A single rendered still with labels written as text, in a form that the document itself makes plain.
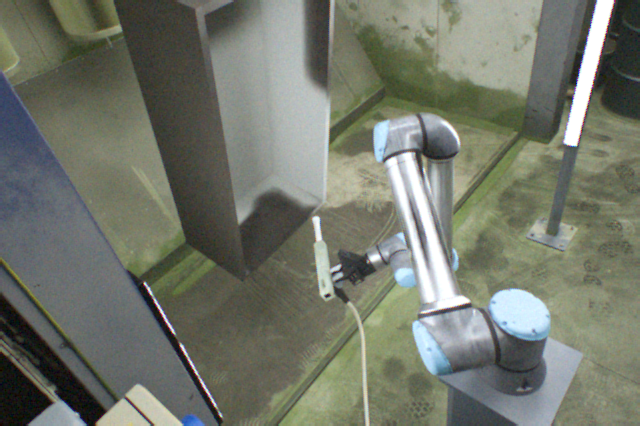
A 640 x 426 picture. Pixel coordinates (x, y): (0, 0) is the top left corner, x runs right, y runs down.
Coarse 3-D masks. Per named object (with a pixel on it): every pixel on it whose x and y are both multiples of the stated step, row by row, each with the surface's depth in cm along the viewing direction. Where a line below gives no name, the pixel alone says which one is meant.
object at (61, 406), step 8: (48, 408) 41; (56, 408) 41; (64, 408) 41; (40, 416) 41; (48, 416) 41; (56, 416) 41; (64, 416) 40; (72, 416) 40; (32, 424) 40; (40, 424) 40; (48, 424) 40; (56, 424) 40; (64, 424) 40; (72, 424) 40; (80, 424) 40
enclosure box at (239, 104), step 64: (128, 0) 135; (192, 0) 123; (256, 0) 186; (320, 0) 170; (192, 64) 134; (256, 64) 203; (320, 64) 188; (192, 128) 155; (256, 128) 225; (320, 128) 210; (192, 192) 185; (256, 192) 245; (320, 192) 239; (256, 256) 218
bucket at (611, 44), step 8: (584, 40) 370; (608, 40) 364; (584, 48) 374; (608, 48) 366; (576, 56) 361; (608, 56) 351; (576, 64) 364; (600, 64) 355; (608, 64) 358; (576, 72) 368; (600, 72) 360; (576, 80) 372; (600, 80) 366
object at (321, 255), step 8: (320, 232) 215; (320, 240) 208; (320, 248) 204; (320, 256) 200; (320, 264) 197; (328, 264) 198; (320, 272) 193; (328, 272) 193; (320, 280) 190; (328, 280) 188; (320, 288) 187; (328, 288) 185; (336, 288) 198; (344, 296) 202
